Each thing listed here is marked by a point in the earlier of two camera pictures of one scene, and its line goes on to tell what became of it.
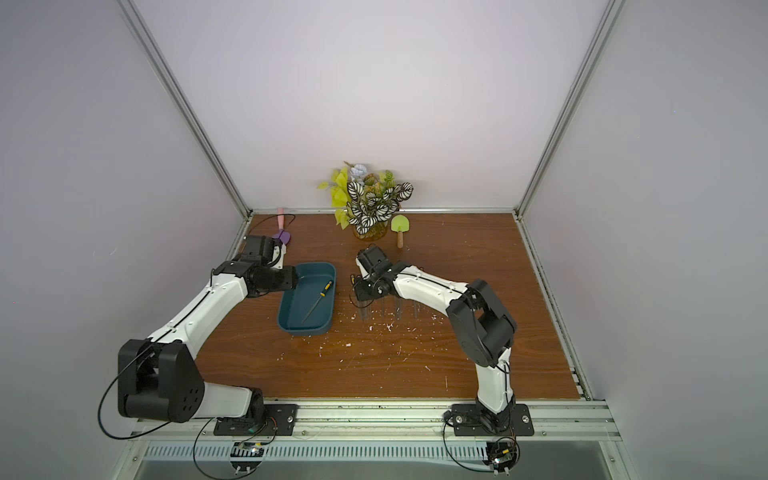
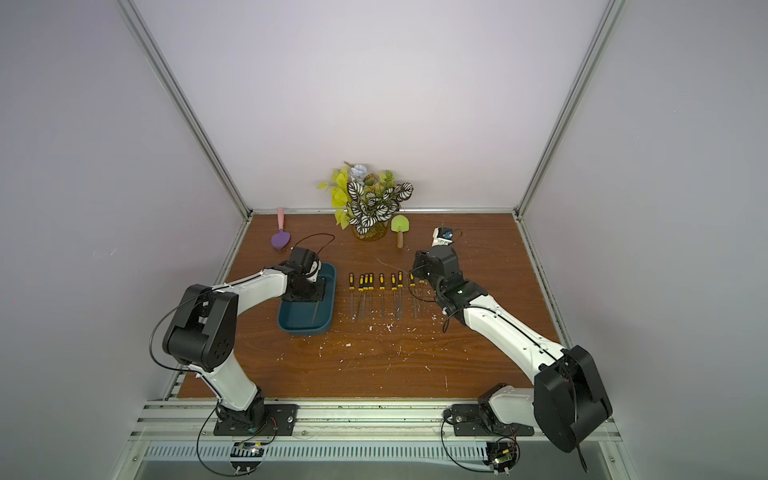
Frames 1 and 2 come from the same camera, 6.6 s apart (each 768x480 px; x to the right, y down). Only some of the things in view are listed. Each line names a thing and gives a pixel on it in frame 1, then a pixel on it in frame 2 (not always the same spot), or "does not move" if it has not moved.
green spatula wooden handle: [399, 224] does not move
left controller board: [246, 449] does not move
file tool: [321, 294] to [313, 318]
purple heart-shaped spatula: [282, 234] does not move
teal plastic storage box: [310, 308] does not move
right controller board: [502, 455] does not move
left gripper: [291, 279] to [319, 295]
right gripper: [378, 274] to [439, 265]
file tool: [398, 308] does not move
